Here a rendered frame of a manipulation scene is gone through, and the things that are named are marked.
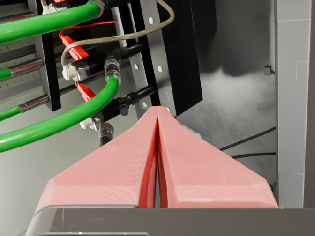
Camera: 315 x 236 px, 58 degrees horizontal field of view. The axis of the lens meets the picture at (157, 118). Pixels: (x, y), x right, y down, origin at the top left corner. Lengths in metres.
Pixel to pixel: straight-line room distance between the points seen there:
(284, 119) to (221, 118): 0.25
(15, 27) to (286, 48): 0.30
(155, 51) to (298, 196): 0.32
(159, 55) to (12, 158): 0.43
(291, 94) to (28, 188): 0.61
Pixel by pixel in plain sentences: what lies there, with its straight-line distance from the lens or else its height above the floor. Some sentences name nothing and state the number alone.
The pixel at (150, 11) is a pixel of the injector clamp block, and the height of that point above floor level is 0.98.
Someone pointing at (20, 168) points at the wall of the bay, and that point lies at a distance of 0.75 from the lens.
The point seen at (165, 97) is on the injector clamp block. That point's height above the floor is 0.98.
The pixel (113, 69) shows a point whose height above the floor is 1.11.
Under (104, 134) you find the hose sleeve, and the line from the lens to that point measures 0.38.
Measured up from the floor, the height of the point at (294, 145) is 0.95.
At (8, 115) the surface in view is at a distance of 0.61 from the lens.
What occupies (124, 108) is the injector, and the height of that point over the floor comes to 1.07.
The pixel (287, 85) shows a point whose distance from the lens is 0.41.
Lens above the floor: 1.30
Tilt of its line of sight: 35 degrees down
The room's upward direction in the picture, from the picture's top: 121 degrees counter-clockwise
